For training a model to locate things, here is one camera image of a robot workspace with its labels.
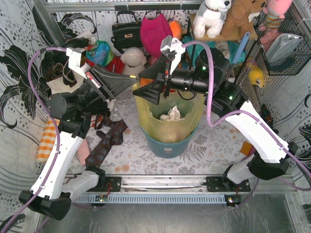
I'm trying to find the brown teddy bear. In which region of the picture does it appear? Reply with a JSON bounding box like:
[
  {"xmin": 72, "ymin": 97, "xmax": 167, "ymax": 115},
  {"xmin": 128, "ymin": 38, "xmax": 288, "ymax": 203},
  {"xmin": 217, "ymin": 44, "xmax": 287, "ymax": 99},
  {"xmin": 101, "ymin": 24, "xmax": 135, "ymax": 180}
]
[{"xmin": 221, "ymin": 0, "xmax": 267, "ymax": 38}]

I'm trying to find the blue floor squeegee mop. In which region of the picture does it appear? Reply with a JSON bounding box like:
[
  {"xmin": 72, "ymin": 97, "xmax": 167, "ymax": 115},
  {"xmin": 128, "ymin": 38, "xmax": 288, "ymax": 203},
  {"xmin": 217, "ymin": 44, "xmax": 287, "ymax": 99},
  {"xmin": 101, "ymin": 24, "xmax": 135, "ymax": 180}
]
[{"xmin": 232, "ymin": 32, "xmax": 251, "ymax": 64}]

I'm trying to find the black leather handbag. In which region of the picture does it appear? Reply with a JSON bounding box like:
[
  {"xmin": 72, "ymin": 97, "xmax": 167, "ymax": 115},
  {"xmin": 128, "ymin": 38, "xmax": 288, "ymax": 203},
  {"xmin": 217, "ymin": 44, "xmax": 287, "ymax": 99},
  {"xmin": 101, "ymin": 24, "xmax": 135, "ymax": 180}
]
[{"xmin": 111, "ymin": 11, "xmax": 143, "ymax": 54}]

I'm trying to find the cream plush lamb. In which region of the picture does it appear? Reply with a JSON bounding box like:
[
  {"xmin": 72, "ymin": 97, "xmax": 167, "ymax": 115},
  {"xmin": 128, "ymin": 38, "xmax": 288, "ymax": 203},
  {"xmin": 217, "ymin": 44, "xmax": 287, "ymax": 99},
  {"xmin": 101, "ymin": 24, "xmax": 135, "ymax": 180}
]
[{"xmin": 121, "ymin": 47, "xmax": 147, "ymax": 76}]

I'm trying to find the beige bristle broom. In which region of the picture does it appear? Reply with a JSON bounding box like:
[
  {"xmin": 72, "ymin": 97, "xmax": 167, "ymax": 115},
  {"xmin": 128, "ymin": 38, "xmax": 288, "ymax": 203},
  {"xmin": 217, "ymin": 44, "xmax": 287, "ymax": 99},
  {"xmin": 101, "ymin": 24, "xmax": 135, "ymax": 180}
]
[{"xmin": 237, "ymin": 70, "xmax": 260, "ymax": 111}]

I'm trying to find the crumpled white paper trash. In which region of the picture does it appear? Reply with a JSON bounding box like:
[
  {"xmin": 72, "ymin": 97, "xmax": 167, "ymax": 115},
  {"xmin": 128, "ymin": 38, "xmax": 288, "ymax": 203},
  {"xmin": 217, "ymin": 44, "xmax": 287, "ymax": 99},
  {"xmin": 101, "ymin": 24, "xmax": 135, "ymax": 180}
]
[{"xmin": 159, "ymin": 106, "xmax": 185, "ymax": 121}]

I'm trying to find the orange plush toy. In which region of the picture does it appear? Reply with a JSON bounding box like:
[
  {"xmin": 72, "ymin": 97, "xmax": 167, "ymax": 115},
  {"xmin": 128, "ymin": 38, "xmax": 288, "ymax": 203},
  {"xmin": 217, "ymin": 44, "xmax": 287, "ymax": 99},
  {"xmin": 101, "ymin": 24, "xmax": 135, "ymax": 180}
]
[{"xmin": 168, "ymin": 21, "xmax": 182, "ymax": 40}]

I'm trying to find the magenta fabric bag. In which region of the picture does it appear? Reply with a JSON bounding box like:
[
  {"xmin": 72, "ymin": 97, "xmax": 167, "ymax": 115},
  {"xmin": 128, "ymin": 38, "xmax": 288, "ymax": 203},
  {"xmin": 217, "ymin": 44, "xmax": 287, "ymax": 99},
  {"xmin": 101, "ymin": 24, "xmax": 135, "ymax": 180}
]
[{"xmin": 140, "ymin": 14, "xmax": 173, "ymax": 58}]

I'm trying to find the brown floral necktie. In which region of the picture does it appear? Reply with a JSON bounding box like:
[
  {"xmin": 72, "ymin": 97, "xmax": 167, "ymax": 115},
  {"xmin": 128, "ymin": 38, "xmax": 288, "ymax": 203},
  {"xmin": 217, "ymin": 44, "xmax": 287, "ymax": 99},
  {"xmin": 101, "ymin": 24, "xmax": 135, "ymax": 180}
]
[{"xmin": 85, "ymin": 116, "xmax": 127, "ymax": 168}]

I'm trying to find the yellow plush duck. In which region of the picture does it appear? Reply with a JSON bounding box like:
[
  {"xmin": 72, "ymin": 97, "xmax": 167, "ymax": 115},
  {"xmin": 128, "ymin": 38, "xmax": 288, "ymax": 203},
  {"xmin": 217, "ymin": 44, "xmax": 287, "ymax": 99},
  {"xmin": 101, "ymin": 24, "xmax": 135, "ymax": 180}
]
[{"xmin": 246, "ymin": 61, "xmax": 264, "ymax": 88}]

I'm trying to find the pink plush toy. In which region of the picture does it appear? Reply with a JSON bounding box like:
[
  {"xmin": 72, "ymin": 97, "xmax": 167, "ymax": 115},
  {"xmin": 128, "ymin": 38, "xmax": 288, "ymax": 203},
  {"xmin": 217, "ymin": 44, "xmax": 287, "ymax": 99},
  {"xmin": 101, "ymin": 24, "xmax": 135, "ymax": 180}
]
[{"xmin": 258, "ymin": 0, "xmax": 293, "ymax": 31}]

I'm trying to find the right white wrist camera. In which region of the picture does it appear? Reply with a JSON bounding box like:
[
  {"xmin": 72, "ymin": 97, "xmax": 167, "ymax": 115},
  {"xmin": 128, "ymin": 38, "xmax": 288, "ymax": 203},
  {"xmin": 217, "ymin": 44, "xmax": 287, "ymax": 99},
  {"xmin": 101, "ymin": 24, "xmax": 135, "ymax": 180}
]
[{"xmin": 160, "ymin": 35, "xmax": 186, "ymax": 75}]

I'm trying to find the teal folded cloth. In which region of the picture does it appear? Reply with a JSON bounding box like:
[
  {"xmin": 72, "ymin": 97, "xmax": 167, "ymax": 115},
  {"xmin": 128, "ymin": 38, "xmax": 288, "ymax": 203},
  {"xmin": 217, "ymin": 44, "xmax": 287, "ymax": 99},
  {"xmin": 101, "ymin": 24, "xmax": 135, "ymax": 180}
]
[{"xmin": 182, "ymin": 36, "xmax": 246, "ymax": 67}]

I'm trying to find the wooden shelf with black frame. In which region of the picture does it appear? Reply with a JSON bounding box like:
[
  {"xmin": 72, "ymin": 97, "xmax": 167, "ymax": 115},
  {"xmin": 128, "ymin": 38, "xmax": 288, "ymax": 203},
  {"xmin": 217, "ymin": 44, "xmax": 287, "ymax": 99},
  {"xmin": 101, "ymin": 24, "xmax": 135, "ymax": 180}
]
[{"xmin": 183, "ymin": 13, "xmax": 262, "ymax": 83}]

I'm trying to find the yellow plastic trash bag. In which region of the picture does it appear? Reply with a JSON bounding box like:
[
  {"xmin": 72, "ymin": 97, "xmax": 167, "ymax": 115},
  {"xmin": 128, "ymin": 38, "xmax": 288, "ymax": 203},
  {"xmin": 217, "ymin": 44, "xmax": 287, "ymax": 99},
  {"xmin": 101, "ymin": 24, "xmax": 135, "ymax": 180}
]
[{"xmin": 135, "ymin": 92, "xmax": 204, "ymax": 143}]

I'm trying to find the silver foil pouch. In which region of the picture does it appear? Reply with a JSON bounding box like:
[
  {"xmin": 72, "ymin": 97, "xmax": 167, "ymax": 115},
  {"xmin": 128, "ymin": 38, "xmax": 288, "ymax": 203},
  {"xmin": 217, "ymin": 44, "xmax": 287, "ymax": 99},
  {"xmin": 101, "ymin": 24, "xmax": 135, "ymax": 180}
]
[{"xmin": 266, "ymin": 33, "xmax": 303, "ymax": 63}]

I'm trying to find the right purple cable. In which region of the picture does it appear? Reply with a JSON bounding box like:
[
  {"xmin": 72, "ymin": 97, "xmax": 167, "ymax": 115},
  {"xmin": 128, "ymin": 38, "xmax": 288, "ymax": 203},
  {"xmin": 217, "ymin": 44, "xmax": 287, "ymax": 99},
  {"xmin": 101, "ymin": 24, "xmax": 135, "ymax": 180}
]
[{"xmin": 182, "ymin": 40, "xmax": 311, "ymax": 209}]

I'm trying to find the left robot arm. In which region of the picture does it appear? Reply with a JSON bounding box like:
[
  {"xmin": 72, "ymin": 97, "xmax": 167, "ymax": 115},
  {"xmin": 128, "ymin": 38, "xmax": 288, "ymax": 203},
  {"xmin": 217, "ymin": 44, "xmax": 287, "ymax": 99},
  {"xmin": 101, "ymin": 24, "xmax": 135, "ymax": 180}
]
[{"xmin": 19, "ymin": 65, "xmax": 138, "ymax": 220}]

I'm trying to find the teal plastic trash bin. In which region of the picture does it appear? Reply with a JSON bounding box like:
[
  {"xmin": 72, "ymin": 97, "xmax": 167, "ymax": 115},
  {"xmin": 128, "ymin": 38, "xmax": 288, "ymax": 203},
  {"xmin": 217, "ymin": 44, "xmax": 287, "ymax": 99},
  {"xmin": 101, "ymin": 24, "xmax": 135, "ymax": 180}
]
[{"xmin": 140, "ymin": 125, "xmax": 198, "ymax": 159}]

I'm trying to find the orange checkered towel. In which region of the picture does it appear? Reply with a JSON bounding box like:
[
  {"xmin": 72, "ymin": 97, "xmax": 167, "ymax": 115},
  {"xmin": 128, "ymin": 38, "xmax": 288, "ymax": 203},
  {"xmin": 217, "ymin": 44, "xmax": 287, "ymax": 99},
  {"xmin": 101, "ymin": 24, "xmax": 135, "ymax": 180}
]
[{"xmin": 36, "ymin": 117, "xmax": 56, "ymax": 163}]

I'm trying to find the black wide-brim hat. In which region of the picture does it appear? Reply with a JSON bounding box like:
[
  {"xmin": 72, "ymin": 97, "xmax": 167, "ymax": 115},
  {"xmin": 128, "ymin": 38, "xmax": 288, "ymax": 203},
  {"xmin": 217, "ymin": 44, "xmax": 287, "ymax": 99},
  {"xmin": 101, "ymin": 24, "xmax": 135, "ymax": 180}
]
[{"xmin": 59, "ymin": 37, "xmax": 90, "ymax": 51}]

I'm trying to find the black wire basket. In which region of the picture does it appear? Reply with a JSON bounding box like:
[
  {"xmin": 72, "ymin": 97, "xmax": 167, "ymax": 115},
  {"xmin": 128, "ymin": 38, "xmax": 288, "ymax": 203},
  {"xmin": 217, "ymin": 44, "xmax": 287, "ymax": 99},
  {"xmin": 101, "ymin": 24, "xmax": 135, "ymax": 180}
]
[{"xmin": 254, "ymin": 12, "xmax": 311, "ymax": 76}]

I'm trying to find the purple cable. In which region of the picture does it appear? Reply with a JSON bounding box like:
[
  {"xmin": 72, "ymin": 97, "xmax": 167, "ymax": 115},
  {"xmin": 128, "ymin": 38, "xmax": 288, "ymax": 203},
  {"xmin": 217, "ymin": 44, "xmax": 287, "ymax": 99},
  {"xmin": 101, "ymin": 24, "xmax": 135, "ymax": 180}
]
[
  {"xmin": 0, "ymin": 47, "xmax": 98, "ymax": 233},
  {"xmin": 182, "ymin": 40, "xmax": 311, "ymax": 209}
]

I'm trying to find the white husky plush dog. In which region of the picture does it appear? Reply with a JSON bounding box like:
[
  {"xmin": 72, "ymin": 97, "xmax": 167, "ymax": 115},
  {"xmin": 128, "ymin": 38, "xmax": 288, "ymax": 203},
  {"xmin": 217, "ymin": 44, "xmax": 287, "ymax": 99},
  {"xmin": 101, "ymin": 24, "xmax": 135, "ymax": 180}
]
[{"xmin": 193, "ymin": 0, "xmax": 231, "ymax": 38}]

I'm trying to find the striped colorful sock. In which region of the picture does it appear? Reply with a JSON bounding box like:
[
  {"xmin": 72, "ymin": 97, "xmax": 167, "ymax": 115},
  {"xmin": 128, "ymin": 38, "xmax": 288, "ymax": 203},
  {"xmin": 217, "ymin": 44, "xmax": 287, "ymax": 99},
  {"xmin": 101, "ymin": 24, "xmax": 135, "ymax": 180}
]
[{"xmin": 240, "ymin": 141, "xmax": 256, "ymax": 157}]

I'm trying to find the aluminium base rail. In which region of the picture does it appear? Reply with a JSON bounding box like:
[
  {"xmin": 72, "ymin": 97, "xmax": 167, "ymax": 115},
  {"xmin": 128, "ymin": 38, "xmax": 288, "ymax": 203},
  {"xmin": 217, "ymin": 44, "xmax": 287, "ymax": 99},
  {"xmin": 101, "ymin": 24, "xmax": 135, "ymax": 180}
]
[{"xmin": 60, "ymin": 173, "xmax": 297, "ymax": 195}]

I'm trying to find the cream canvas tote bag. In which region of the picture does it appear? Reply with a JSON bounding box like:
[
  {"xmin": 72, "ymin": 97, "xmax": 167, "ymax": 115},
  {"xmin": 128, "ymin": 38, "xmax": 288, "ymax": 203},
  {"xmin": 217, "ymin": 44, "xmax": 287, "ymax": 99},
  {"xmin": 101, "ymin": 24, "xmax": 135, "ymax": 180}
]
[{"xmin": 45, "ymin": 61, "xmax": 84, "ymax": 94}]

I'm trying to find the grey patterned sock roll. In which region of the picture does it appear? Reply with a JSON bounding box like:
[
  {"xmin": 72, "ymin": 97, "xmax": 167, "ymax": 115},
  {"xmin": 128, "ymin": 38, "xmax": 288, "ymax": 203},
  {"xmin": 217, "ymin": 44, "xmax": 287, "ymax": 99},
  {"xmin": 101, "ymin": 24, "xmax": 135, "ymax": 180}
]
[{"xmin": 215, "ymin": 41, "xmax": 230, "ymax": 60}]

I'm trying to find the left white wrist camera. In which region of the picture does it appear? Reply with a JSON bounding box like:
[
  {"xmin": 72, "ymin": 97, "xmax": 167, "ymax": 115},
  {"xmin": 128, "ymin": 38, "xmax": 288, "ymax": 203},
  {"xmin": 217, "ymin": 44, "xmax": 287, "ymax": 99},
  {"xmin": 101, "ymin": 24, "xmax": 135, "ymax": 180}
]
[{"xmin": 66, "ymin": 48, "xmax": 90, "ymax": 79}]

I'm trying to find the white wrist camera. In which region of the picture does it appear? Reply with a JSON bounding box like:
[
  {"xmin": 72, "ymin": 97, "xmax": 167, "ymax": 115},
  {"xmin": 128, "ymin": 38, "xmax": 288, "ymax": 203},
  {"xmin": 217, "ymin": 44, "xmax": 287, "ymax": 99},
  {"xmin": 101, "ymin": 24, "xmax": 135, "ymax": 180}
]
[
  {"xmin": 160, "ymin": 35, "xmax": 186, "ymax": 75},
  {"xmin": 66, "ymin": 48, "xmax": 90, "ymax": 79}
]

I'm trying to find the dark patterned cloth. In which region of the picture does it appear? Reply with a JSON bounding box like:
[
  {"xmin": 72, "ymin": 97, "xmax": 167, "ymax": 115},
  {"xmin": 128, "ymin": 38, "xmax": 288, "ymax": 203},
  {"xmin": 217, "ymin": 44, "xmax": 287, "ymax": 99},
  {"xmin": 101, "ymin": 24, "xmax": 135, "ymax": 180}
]
[{"xmin": 259, "ymin": 104, "xmax": 279, "ymax": 134}]

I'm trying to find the colorful tie-dye cloth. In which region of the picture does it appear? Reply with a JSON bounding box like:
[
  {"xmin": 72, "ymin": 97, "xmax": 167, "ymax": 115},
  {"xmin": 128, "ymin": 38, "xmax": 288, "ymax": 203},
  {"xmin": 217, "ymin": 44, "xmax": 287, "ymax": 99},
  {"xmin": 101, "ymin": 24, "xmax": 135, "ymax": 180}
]
[{"xmin": 86, "ymin": 40, "xmax": 114, "ymax": 67}]

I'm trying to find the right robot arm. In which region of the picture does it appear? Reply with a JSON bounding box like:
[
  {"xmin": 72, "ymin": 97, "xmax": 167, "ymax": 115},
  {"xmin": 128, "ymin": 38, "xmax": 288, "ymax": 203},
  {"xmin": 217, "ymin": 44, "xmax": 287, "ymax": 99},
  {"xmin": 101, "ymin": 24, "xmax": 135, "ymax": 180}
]
[{"xmin": 133, "ymin": 48, "xmax": 292, "ymax": 190}]

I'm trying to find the red cloth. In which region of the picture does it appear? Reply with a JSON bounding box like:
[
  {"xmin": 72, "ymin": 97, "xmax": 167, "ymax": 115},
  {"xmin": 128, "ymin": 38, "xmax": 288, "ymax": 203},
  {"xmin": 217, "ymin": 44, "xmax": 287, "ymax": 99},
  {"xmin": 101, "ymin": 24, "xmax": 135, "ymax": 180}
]
[{"xmin": 105, "ymin": 57, "xmax": 125, "ymax": 74}]

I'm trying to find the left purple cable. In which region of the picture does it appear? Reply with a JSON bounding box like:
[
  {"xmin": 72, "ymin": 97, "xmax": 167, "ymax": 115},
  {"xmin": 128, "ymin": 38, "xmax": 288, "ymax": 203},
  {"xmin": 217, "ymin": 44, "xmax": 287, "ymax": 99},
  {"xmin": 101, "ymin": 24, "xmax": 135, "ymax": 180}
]
[{"xmin": 0, "ymin": 47, "xmax": 98, "ymax": 233}]

